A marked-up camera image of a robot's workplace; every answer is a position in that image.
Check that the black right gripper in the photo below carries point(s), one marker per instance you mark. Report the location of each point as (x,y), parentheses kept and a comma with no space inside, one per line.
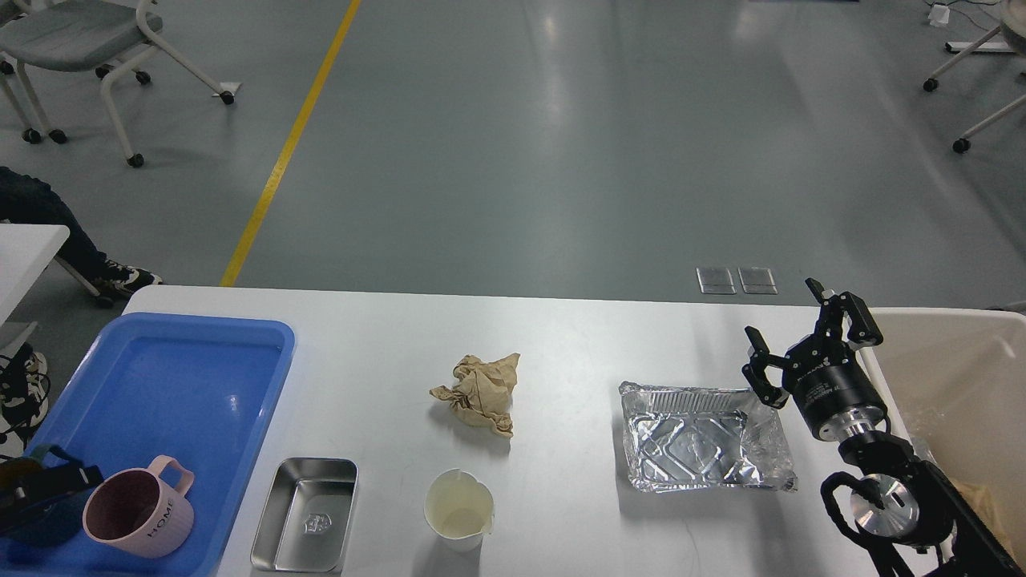
(822,373)

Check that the aluminium foil tray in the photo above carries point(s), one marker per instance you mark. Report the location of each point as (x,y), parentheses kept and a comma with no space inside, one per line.
(695,438)

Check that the stainless steel tray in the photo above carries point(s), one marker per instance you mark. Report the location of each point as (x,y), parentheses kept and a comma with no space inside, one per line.
(305,521)

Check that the pink home mug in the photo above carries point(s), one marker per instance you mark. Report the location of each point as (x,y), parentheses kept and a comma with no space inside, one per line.
(142,511)

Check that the dark blue home mug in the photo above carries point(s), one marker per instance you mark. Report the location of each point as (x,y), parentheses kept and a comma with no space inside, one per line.
(61,522)

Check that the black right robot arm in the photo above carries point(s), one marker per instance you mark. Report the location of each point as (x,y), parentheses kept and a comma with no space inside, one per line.
(900,499)

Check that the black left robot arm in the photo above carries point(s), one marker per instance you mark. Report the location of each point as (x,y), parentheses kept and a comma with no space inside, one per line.
(29,490)

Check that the right floor outlet plate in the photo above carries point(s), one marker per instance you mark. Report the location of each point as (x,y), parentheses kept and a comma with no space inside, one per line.
(757,281)

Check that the floor outlet plate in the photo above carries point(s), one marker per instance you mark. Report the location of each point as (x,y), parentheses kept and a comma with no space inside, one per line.
(757,281)
(717,280)

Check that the left floor outlet plate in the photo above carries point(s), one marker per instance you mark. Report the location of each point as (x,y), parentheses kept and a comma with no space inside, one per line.
(717,280)

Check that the beige plastic bin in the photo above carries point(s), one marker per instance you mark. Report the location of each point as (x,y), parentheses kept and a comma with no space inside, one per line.
(957,379)

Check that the crumpled brown paper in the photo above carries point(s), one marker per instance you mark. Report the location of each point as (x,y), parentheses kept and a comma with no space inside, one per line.
(482,396)

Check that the white paper cup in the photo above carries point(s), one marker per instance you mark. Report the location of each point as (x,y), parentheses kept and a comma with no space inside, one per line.
(460,510)

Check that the blue plastic tray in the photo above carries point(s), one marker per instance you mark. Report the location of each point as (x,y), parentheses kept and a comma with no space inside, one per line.
(199,389)

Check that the grey office chair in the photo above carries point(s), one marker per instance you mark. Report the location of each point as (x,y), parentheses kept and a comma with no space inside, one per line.
(79,36)

